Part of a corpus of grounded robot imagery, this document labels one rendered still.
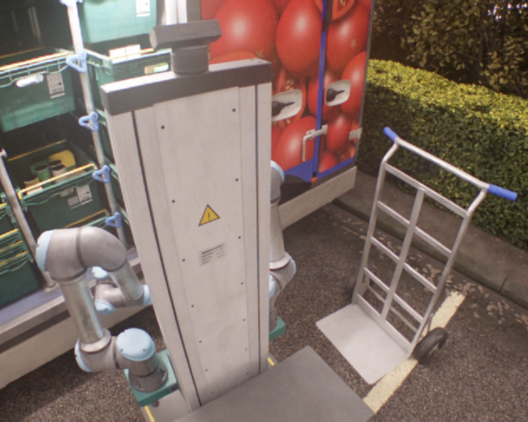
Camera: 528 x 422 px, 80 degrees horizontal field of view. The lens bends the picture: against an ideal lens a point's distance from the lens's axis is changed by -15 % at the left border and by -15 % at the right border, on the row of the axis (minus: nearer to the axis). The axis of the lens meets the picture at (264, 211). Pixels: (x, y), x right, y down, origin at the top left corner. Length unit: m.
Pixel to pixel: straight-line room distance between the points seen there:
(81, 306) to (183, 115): 0.69
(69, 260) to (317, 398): 0.85
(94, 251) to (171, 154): 0.42
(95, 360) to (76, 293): 0.26
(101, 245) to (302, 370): 0.75
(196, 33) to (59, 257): 0.69
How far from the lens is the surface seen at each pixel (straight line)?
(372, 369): 2.32
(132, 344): 1.26
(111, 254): 1.06
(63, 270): 1.09
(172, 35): 0.69
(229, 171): 0.81
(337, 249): 3.02
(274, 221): 1.32
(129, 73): 1.47
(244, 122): 0.78
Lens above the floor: 1.93
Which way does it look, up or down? 35 degrees down
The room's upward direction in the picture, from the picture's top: straight up
